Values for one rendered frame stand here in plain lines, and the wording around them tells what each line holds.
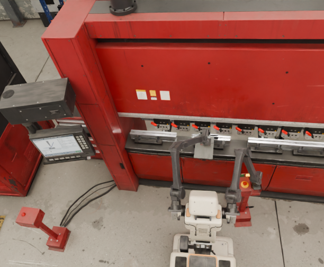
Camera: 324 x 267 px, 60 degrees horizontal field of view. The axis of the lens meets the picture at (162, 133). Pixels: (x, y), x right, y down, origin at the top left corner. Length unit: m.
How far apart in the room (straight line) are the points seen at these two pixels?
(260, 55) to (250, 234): 2.11
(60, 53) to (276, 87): 1.62
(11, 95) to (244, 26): 1.73
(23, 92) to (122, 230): 2.02
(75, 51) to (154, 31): 0.57
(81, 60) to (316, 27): 1.54
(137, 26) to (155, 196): 2.27
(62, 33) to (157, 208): 2.35
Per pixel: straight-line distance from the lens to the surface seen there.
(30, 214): 3.15
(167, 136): 2.95
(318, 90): 2.45
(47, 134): 2.48
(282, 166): 3.08
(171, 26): 2.02
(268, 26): 2.01
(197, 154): 2.76
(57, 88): 2.27
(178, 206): 2.28
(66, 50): 2.14
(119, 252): 3.54
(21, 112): 2.34
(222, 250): 3.15
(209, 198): 2.12
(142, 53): 2.22
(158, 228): 3.53
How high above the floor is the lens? 3.32
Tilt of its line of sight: 52 degrees down
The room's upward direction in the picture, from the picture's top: 10 degrees counter-clockwise
